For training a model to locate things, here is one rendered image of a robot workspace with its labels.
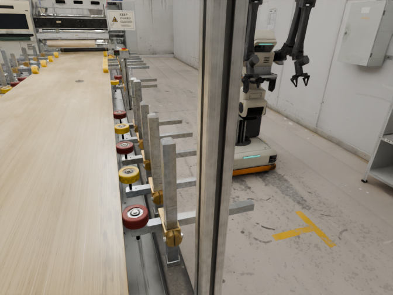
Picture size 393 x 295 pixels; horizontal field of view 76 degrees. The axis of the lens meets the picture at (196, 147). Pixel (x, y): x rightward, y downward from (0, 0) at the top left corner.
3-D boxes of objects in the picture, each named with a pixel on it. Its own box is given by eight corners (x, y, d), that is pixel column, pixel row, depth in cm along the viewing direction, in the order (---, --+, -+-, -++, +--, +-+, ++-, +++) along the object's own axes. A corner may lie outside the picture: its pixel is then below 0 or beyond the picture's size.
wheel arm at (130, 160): (204, 153, 139) (204, 146, 137) (206, 155, 136) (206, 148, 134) (122, 164, 126) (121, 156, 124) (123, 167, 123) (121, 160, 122)
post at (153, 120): (162, 216, 111) (157, 112, 90) (164, 221, 108) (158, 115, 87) (154, 217, 110) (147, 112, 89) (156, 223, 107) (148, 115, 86)
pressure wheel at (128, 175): (129, 202, 99) (126, 178, 94) (117, 194, 104) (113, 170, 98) (145, 193, 105) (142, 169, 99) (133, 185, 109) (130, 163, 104)
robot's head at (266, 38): (243, 41, 218) (250, 27, 204) (265, 41, 223) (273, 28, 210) (248, 55, 213) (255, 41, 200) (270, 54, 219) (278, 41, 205)
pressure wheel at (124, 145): (123, 170, 120) (120, 148, 115) (116, 163, 126) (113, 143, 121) (138, 165, 125) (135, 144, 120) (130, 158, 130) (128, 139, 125)
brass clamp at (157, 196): (161, 185, 113) (161, 175, 110) (167, 203, 101) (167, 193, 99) (147, 187, 111) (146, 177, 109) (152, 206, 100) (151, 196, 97)
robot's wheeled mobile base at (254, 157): (200, 150, 308) (200, 131, 297) (247, 144, 325) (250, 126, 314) (220, 179, 250) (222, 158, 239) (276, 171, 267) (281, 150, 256)
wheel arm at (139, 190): (222, 178, 118) (223, 170, 116) (225, 182, 115) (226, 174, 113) (126, 195, 106) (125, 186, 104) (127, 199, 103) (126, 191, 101)
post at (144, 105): (154, 188, 134) (147, 100, 112) (154, 192, 131) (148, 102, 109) (147, 189, 133) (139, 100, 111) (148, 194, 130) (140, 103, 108)
